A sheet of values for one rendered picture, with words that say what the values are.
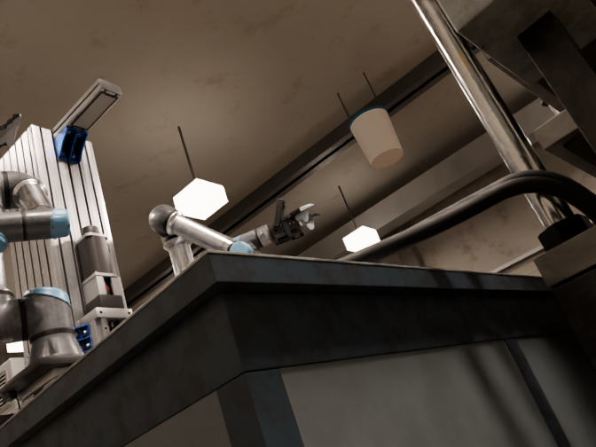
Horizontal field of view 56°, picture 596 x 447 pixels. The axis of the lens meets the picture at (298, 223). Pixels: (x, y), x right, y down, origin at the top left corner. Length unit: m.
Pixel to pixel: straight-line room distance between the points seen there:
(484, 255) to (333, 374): 9.84
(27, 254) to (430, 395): 1.62
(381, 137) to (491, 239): 4.18
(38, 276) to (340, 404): 1.53
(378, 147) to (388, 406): 6.19
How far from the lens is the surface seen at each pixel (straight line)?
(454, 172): 9.64
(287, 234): 2.09
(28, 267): 2.13
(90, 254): 1.98
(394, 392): 0.76
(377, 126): 6.96
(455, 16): 0.94
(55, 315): 1.66
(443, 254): 10.75
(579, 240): 1.11
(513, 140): 1.23
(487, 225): 10.53
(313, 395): 0.64
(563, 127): 1.26
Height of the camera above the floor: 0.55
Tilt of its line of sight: 24 degrees up
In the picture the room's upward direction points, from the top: 21 degrees counter-clockwise
